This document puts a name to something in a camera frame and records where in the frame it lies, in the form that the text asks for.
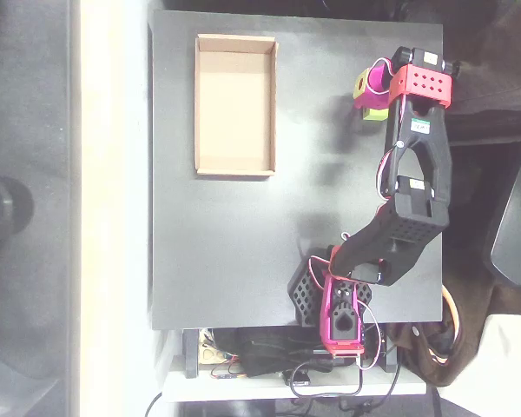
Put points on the brown jacket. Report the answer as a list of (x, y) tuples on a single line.
[(499, 52)]

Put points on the yellow-green cube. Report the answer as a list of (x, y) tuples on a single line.
[(375, 115)]

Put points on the small black adapter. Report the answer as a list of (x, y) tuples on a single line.
[(299, 379)]

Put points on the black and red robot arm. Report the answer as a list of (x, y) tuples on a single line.
[(421, 143)]

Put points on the white cloth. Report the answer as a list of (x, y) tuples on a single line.
[(512, 369)]

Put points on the black round knob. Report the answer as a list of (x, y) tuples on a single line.
[(8, 208)]

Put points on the black perforated arm base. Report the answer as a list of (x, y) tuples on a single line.
[(304, 295)]

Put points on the black office chair armrest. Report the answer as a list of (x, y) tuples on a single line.
[(516, 234)]

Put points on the small circuit board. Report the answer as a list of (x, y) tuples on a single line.
[(210, 354)]

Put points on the cardboard box tray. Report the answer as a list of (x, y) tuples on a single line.
[(234, 108)]

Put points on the white shelf board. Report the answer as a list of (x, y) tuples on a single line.
[(226, 388)]

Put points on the brown bag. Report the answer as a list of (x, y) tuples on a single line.
[(469, 347)]

